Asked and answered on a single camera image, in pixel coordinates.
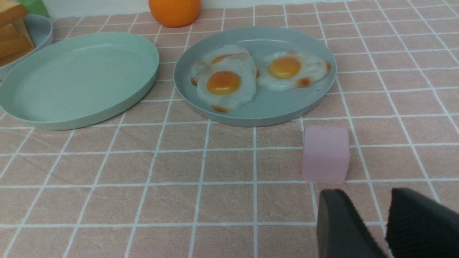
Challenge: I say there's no pink cube block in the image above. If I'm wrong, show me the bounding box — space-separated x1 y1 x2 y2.
302 125 351 185

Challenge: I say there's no toast slice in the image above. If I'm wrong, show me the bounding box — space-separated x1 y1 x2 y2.
0 35 35 66
0 18 34 46
0 0 28 28

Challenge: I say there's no pink checkered tablecloth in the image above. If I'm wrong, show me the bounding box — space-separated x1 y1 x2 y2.
0 0 459 258

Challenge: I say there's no grey-blue bread plate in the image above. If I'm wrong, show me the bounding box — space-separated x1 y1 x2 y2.
0 14 53 80

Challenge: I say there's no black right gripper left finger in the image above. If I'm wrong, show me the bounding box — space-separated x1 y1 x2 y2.
316 189 387 258

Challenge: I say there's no green cube block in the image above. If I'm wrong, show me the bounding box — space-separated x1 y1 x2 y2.
17 0 50 18

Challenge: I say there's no fried egg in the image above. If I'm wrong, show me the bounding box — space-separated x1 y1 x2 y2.
257 50 331 91
191 44 250 86
197 53 258 113

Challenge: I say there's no grey egg plate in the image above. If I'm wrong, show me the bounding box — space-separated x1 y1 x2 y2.
173 26 337 127

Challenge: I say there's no orange fruit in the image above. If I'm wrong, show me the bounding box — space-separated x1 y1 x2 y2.
148 0 201 28

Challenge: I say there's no mint green plate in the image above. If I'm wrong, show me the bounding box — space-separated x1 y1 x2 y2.
0 32 160 130

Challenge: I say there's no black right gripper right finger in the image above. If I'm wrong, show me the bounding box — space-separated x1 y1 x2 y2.
385 187 459 258

